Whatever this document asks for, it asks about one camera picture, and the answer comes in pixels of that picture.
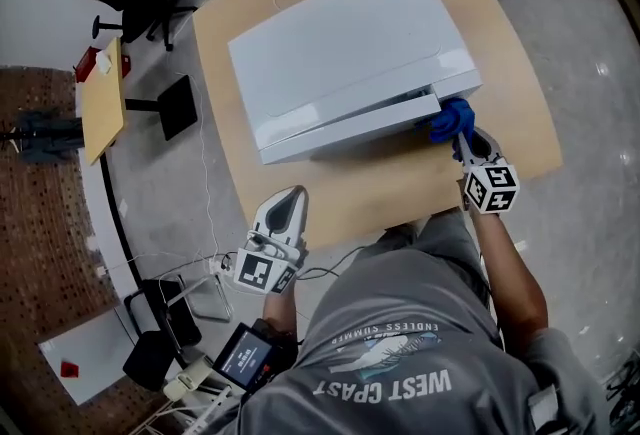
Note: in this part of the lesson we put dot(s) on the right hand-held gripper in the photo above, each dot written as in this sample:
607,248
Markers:
492,188

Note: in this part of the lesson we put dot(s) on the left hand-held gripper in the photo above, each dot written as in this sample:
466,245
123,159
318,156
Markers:
255,270

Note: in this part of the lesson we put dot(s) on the blue cloth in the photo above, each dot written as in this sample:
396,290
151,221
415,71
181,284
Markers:
450,120

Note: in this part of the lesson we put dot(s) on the white printer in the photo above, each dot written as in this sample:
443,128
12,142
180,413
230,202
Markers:
340,48

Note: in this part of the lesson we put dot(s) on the person's left forearm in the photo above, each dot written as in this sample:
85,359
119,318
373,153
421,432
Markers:
280,308

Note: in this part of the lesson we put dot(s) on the person's right forearm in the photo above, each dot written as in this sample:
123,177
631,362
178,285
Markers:
510,283

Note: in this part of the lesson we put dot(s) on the white power strip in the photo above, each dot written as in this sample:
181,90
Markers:
220,264

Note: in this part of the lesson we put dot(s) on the person's grey printed t-shirt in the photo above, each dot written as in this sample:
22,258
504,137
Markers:
400,288

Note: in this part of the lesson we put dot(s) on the black wrist-mounted screen device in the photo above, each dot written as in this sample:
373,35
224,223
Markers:
245,358

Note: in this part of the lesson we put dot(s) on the white handheld device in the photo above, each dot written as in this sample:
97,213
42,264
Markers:
187,380

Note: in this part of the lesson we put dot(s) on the small wooden side table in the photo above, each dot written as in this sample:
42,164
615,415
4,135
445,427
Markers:
102,113

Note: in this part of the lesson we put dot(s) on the white board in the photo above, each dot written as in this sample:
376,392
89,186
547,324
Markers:
95,348

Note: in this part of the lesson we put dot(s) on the small white object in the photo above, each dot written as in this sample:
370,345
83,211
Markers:
104,62

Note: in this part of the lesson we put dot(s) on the red box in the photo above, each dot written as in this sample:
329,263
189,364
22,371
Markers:
85,63

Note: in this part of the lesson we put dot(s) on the small red square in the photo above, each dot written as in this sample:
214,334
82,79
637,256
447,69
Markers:
69,369

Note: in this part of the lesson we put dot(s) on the black metal-frame chair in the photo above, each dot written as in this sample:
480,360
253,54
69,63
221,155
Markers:
150,363

